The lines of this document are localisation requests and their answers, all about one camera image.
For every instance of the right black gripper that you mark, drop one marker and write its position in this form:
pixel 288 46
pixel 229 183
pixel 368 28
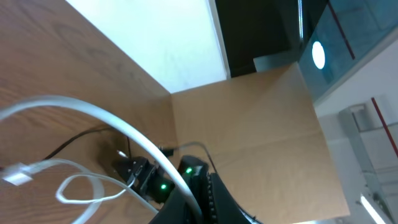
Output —
pixel 138 169

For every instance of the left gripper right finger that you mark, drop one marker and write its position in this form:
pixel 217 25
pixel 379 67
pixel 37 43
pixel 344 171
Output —
pixel 222 208

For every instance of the right side cardboard panel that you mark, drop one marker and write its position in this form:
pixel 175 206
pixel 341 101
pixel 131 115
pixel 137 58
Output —
pixel 267 145

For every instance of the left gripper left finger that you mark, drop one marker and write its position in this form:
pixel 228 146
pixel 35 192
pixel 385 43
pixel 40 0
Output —
pixel 174 211

